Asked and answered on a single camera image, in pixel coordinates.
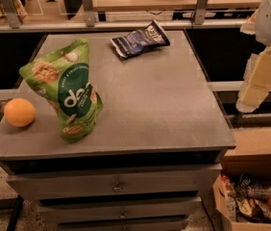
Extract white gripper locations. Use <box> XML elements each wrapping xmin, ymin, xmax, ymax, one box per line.
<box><xmin>235</xmin><ymin>0</ymin><xmax>271</xmax><ymax>114</ymax></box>

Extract blue chip bag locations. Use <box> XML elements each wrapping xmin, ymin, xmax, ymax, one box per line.
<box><xmin>111</xmin><ymin>20</ymin><xmax>170</xmax><ymax>59</ymax></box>

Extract green rice chip bag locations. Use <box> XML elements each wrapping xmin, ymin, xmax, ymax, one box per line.
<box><xmin>19</xmin><ymin>38</ymin><xmax>103</xmax><ymax>142</ymax></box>

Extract grey drawer cabinet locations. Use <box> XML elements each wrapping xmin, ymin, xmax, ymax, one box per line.
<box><xmin>0</xmin><ymin>31</ymin><xmax>235</xmax><ymax>231</ymax></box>

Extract cardboard box of snacks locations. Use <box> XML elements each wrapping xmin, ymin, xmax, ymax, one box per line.
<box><xmin>213</xmin><ymin>172</ymin><xmax>271</xmax><ymax>231</ymax></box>

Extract orange fruit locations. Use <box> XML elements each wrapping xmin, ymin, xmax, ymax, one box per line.
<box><xmin>4</xmin><ymin>98</ymin><xmax>36</xmax><ymax>127</ymax></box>

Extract metal railing with posts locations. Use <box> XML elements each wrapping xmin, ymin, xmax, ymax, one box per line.
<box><xmin>0</xmin><ymin>0</ymin><xmax>271</xmax><ymax>34</ymax></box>

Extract top drawer metal handle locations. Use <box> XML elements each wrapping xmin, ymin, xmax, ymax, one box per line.
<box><xmin>112</xmin><ymin>181</ymin><xmax>123</xmax><ymax>193</ymax></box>

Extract drawer metal handle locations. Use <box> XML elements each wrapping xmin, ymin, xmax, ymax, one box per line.
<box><xmin>112</xmin><ymin>181</ymin><xmax>123</xmax><ymax>193</ymax></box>
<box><xmin>119</xmin><ymin>210</ymin><xmax>127</xmax><ymax>219</ymax></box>

